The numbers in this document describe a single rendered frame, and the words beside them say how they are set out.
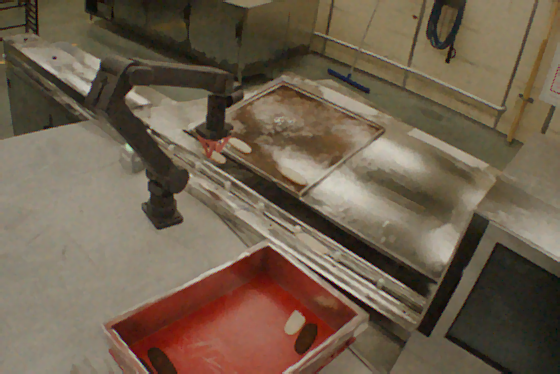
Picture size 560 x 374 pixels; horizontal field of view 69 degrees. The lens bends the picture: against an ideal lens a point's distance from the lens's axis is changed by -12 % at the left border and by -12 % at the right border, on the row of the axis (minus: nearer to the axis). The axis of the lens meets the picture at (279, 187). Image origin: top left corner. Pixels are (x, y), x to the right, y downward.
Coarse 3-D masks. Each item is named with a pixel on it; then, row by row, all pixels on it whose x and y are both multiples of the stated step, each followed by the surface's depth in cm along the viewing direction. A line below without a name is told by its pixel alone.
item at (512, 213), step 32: (512, 160) 87; (544, 160) 90; (512, 192) 76; (544, 192) 78; (480, 224) 87; (512, 224) 67; (544, 224) 69; (480, 256) 71; (544, 256) 63; (448, 288) 97; (448, 320) 79; (416, 352) 87; (448, 352) 82
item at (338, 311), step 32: (256, 256) 112; (288, 256) 111; (192, 288) 100; (224, 288) 109; (288, 288) 114; (320, 288) 105; (128, 320) 89; (160, 320) 97; (352, 320) 97; (128, 352) 82; (320, 352) 89
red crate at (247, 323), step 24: (240, 288) 114; (264, 288) 115; (192, 312) 105; (216, 312) 106; (240, 312) 107; (264, 312) 108; (288, 312) 109; (312, 312) 110; (168, 336) 98; (192, 336) 99; (216, 336) 100; (240, 336) 101; (264, 336) 102; (288, 336) 103; (192, 360) 94; (216, 360) 95; (240, 360) 96; (264, 360) 97; (288, 360) 97
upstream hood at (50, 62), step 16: (16, 48) 208; (32, 48) 209; (48, 48) 211; (32, 64) 199; (48, 64) 193; (64, 64) 195; (80, 64) 196; (48, 80) 191; (64, 80) 180; (80, 80) 182; (80, 96) 173; (128, 96) 174; (96, 112) 168; (144, 112) 172
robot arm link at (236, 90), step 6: (228, 78) 127; (228, 84) 128; (234, 84) 137; (240, 84) 137; (228, 90) 129; (234, 90) 136; (240, 90) 139; (234, 96) 136; (240, 96) 138; (234, 102) 137
